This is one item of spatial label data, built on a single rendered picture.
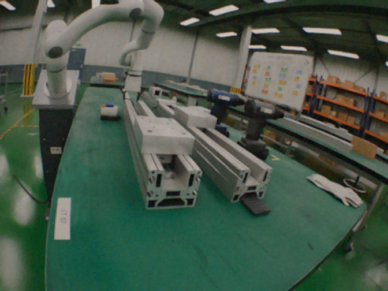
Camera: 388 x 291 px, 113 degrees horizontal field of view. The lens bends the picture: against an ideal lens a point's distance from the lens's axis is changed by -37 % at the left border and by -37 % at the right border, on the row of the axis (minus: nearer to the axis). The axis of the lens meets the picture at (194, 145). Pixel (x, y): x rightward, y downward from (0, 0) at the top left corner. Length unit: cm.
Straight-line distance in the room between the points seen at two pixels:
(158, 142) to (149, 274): 25
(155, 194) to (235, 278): 20
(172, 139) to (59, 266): 31
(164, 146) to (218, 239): 21
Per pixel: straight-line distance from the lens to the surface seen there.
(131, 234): 34
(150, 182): 36
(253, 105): 74
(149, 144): 40
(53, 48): 96
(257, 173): 49
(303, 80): 363
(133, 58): 126
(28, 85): 742
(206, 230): 37
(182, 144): 42
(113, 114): 96
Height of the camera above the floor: 102
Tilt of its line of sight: 18 degrees down
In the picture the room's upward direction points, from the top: 12 degrees clockwise
